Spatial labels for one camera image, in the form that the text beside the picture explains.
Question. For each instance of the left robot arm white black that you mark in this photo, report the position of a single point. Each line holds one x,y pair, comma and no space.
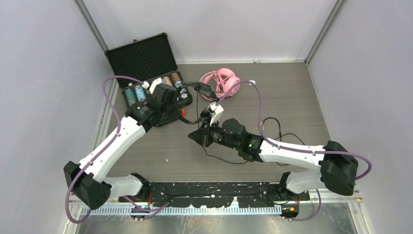
88,179

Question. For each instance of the black poker chip case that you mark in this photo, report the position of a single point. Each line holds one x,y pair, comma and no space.
146,60

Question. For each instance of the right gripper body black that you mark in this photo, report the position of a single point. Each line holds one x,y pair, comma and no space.
215,134

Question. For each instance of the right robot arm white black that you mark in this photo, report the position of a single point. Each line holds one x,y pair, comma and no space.
326,167

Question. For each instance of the pink headphones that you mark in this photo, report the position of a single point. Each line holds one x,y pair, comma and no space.
224,79

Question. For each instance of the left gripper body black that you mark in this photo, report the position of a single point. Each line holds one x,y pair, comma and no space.
170,112

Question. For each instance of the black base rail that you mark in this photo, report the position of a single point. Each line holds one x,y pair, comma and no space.
213,194

